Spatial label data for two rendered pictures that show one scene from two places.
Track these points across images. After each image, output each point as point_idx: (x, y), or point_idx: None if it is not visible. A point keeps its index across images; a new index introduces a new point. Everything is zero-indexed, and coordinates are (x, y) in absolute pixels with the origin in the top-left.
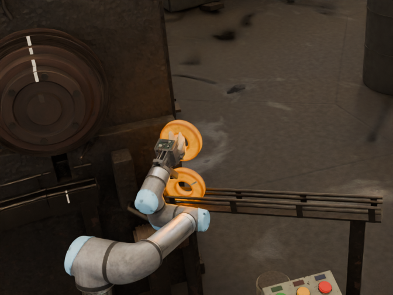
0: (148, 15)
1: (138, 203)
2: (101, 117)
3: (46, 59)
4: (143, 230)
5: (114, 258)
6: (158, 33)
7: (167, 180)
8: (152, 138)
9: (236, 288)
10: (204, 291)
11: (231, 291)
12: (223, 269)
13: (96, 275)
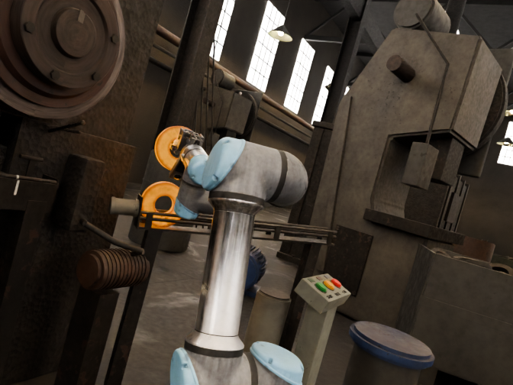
0: (146, 31)
1: (201, 166)
2: (100, 94)
3: None
4: (104, 252)
5: (293, 157)
6: (147, 54)
7: None
8: (111, 157)
9: (133, 367)
10: (98, 373)
11: (130, 370)
12: (106, 354)
13: (270, 178)
